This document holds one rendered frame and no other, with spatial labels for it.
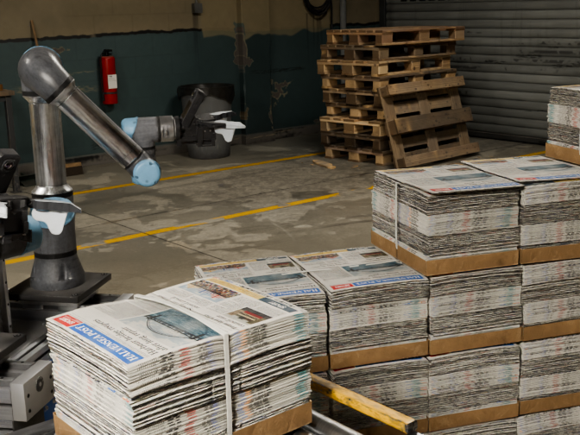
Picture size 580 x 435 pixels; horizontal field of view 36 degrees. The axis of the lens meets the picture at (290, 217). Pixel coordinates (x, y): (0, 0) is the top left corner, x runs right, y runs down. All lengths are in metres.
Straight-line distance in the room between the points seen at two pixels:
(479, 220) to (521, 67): 7.79
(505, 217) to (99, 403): 1.37
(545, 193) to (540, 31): 7.56
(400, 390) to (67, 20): 7.20
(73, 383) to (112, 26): 8.00
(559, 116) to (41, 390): 1.75
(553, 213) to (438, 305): 0.42
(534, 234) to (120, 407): 1.45
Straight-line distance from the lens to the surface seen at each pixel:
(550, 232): 2.60
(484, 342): 2.59
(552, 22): 9.98
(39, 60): 2.48
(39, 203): 1.62
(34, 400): 2.11
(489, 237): 2.51
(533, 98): 10.15
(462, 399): 2.63
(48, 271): 2.52
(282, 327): 1.57
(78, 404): 1.62
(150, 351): 1.45
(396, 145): 8.58
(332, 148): 9.21
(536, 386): 2.74
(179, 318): 1.59
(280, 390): 1.62
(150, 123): 2.61
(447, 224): 2.44
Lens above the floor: 1.56
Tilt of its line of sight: 13 degrees down
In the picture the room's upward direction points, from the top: 2 degrees counter-clockwise
